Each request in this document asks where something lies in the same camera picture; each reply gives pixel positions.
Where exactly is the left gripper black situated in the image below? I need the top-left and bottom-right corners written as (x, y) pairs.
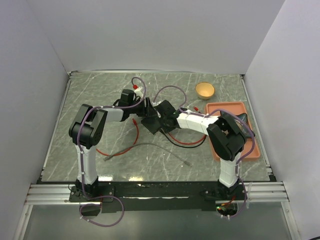
top-left (129, 97), bottom-right (158, 117)

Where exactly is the black network switch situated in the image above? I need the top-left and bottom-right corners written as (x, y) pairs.
top-left (141, 116), bottom-right (162, 135)

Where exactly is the black ethernet cable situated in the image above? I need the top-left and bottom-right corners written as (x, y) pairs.
top-left (161, 129), bottom-right (208, 149)

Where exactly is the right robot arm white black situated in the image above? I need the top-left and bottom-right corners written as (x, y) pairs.
top-left (155, 100), bottom-right (247, 200)

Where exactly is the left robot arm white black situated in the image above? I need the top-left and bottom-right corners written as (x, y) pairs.
top-left (68, 87), bottom-right (156, 201)

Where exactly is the yellow ceramic bowl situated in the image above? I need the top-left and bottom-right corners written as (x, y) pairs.
top-left (195, 82), bottom-right (215, 100)

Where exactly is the salmon pink tray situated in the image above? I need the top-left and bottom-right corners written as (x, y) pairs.
top-left (204, 101), bottom-right (261, 162)

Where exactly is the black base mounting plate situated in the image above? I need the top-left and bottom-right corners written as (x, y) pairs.
top-left (68, 180), bottom-right (248, 214)

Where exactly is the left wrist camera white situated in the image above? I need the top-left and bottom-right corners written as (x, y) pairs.
top-left (133, 84), bottom-right (146, 99)

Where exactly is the grey ethernet cable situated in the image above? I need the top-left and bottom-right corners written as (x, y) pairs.
top-left (103, 142), bottom-right (193, 168)

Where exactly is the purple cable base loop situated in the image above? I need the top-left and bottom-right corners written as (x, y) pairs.
top-left (79, 194), bottom-right (125, 228)

